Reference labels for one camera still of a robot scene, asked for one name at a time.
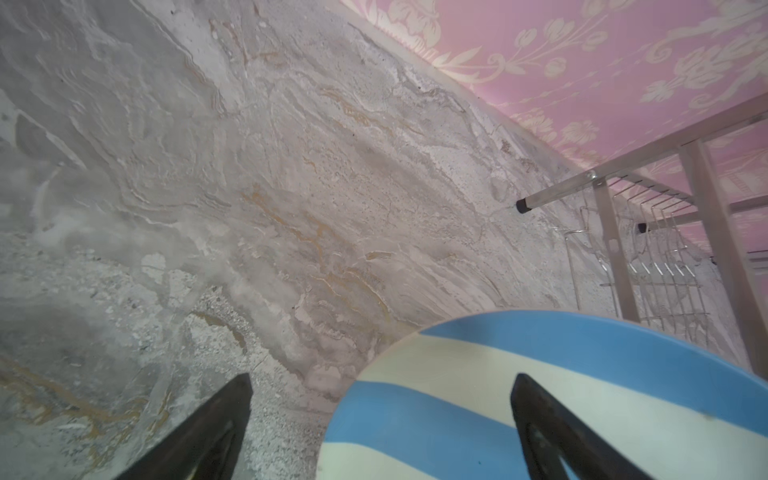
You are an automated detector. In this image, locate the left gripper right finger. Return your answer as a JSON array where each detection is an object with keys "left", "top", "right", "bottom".
[{"left": 510, "top": 373, "right": 649, "bottom": 479}]

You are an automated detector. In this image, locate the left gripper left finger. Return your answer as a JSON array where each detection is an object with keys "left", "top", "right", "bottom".
[{"left": 118, "top": 373, "right": 253, "bottom": 480}]

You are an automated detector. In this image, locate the blue striped plate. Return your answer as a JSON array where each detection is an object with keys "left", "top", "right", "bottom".
[{"left": 316, "top": 310, "right": 767, "bottom": 479}]

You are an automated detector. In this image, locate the silver wire dish rack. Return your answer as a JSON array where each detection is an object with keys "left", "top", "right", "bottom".
[{"left": 515, "top": 95, "right": 767, "bottom": 377}]

